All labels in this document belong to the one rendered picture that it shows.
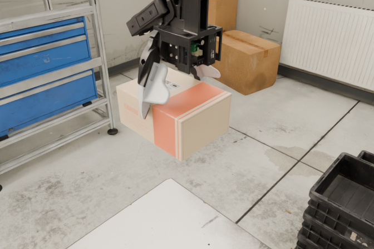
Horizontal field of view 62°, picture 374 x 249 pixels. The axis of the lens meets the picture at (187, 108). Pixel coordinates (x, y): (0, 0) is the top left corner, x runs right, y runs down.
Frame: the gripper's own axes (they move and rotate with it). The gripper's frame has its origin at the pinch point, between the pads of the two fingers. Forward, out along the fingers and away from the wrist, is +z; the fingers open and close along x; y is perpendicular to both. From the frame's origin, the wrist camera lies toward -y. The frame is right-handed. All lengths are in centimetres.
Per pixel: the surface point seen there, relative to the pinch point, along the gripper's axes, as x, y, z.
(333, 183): 72, 14, 61
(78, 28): 55, -141, 29
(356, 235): 51, 29, 58
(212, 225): 10.5, 2.4, 40.0
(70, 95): 42, -140, 69
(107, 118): 65, -141, 98
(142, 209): 1.3, -14.3, 40.1
